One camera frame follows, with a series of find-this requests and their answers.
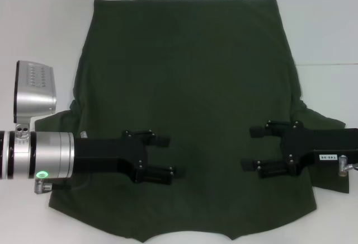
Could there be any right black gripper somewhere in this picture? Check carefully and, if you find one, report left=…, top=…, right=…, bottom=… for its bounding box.
left=241, top=120, right=358, bottom=179

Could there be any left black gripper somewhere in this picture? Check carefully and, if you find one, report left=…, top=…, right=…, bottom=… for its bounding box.
left=73, top=129, right=185, bottom=185

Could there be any dark green shirt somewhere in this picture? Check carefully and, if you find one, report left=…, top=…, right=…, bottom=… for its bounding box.
left=34, top=0, right=350, bottom=244

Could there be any right silver connector post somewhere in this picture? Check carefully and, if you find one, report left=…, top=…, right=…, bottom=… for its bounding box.
left=338, top=156, right=349, bottom=178

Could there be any left arm cable with plug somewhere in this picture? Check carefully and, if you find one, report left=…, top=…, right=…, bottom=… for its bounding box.
left=34, top=178, right=93, bottom=194

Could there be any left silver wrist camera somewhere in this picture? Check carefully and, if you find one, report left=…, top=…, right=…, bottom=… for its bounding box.
left=13, top=60, right=58, bottom=137

